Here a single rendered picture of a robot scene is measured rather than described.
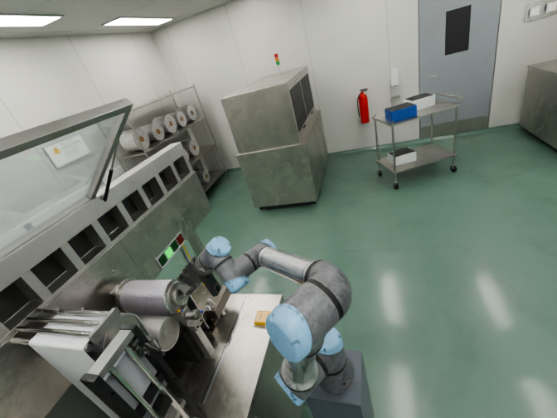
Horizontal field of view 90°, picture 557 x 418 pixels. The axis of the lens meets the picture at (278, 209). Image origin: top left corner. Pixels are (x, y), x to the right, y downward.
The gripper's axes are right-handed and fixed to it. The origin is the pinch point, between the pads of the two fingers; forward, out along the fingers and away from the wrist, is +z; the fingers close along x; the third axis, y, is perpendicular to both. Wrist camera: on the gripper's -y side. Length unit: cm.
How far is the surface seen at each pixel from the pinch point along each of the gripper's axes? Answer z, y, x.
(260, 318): 6.4, -36.6, -12.4
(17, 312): 21, 45, 28
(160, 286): 2.4, 10.7, 2.9
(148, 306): 10.0, 9.8, 8.3
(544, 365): -43, -199, -56
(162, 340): 7.6, -1.8, 17.7
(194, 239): 59, 13, -75
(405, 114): -70, -100, -300
